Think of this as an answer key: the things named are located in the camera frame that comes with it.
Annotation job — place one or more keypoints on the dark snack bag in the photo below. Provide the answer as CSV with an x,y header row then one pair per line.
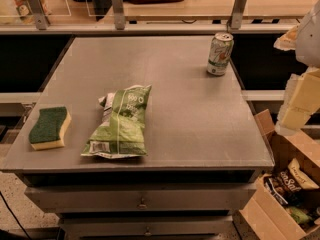
x,y
283,187

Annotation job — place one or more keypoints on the green 7up soda can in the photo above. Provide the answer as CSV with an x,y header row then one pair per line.
x,y
220,52

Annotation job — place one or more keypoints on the grey drawer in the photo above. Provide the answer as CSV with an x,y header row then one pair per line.
x,y
141,197
145,226

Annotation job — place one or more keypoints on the green snack bag in box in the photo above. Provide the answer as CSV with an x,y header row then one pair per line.
x,y
301,216

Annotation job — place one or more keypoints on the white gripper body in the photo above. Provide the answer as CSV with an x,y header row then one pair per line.
x,y
309,40

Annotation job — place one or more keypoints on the metal bracket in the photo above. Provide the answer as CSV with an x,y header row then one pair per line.
x,y
118,12
40,18
235,20

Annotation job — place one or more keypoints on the cardboard box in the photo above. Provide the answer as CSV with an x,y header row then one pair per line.
x,y
268,219

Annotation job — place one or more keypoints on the right metal bracket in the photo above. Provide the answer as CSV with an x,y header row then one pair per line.
x,y
235,20

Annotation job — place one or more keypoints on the green yellow sponge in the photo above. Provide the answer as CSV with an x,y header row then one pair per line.
x,y
50,128

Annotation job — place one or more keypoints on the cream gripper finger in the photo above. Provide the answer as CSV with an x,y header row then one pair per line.
x,y
301,101
287,41

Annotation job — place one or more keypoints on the lower grey drawer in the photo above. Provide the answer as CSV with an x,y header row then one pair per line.
x,y
145,226

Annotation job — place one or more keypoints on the left metal bracket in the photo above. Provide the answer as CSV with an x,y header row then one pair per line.
x,y
40,18

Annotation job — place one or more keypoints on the middle metal bracket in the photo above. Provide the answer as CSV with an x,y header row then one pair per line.
x,y
118,12

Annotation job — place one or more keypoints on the upper grey drawer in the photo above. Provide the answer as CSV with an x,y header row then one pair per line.
x,y
141,197

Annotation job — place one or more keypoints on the green jalapeno chip bag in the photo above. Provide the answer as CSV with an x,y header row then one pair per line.
x,y
121,133

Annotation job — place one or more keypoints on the yellow snack bag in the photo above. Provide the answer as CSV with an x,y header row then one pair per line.
x,y
303,179

